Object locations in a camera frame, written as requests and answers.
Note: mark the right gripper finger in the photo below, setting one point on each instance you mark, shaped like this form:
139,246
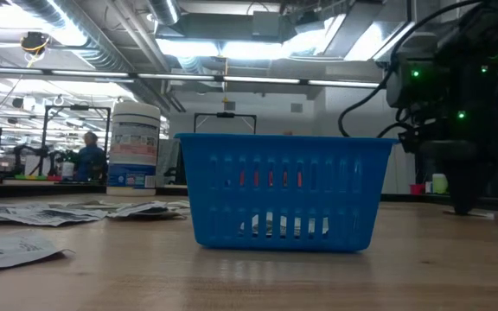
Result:
476,181
457,185

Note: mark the background black robot arm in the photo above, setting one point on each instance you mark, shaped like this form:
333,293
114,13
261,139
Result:
28,151

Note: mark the green cup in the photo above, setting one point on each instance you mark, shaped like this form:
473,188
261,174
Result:
440,183

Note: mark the red cup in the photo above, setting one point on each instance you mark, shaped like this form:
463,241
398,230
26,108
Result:
416,189

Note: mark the blue plastic basket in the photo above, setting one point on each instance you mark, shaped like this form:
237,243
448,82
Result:
283,147

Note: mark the white wrapped adhesive bandage strip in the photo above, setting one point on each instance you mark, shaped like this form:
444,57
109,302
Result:
180,203

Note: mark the long ceiling light bar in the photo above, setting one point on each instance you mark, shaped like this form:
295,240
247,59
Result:
180,77

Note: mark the white wipes canister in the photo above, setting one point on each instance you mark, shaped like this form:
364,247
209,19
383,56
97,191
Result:
133,151

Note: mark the grey wall vent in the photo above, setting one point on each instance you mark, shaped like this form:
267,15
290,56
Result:
229,105
296,107

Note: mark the black background rig frame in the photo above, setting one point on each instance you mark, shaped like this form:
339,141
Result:
78,107
225,115

